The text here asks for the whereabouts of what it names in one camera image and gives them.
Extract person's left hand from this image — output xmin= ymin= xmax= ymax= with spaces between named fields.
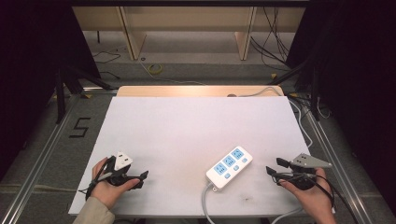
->
xmin=90 ymin=156 xmax=141 ymax=210

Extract bundle of black cables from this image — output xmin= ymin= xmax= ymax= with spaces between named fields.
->
xmin=249 ymin=7 xmax=291 ymax=69

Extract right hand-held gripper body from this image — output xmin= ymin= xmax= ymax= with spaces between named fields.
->
xmin=289 ymin=152 xmax=333 ymax=191

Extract white table board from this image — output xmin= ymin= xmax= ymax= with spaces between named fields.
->
xmin=67 ymin=95 xmax=336 ymax=217

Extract yellow tape roll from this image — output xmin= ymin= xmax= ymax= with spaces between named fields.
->
xmin=148 ymin=63 xmax=163 ymax=76

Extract thin black floor cable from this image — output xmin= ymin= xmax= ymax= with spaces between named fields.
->
xmin=92 ymin=46 xmax=121 ymax=80

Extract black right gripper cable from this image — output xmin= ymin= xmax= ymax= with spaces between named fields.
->
xmin=272 ymin=172 xmax=360 ymax=224

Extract black metal stand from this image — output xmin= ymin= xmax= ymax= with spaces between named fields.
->
xmin=266 ymin=57 xmax=322 ymax=121
xmin=54 ymin=63 xmax=114 ymax=125

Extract grey power strip cable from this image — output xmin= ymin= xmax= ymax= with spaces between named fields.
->
xmin=201 ymin=182 xmax=217 ymax=224

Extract light wooden shelf unit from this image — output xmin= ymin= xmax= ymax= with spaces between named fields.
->
xmin=72 ymin=6 xmax=306 ymax=62

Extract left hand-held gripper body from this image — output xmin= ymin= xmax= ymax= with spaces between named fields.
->
xmin=103 ymin=151 xmax=138 ymax=188

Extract thin white floor cable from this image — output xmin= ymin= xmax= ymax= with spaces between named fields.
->
xmin=138 ymin=59 xmax=207 ymax=86

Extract person's right hand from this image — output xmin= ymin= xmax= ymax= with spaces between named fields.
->
xmin=278 ymin=167 xmax=335 ymax=217

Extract metal floor rail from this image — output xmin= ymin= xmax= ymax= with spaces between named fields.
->
xmin=0 ymin=88 xmax=118 ymax=224
xmin=306 ymin=113 xmax=376 ymax=224

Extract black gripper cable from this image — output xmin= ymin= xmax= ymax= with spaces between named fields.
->
xmin=78 ymin=156 xmax=117 ymax=201
xmin=272 ymin=172 xmax=360 ymax=224

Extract white power strip blue sockets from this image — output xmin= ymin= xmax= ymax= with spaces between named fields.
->
xmin=205 ymin=146 xmax=254 ymax=192

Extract black curtain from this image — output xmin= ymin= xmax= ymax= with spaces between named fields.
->
xmin=284 ymin=0 xmax=396 ymax=216
xmin=0 ymin=0 xmax=102 ymax=183

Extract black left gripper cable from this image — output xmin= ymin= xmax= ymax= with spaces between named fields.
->
xmin=78 ymin=156 xmax=117 ymax=201

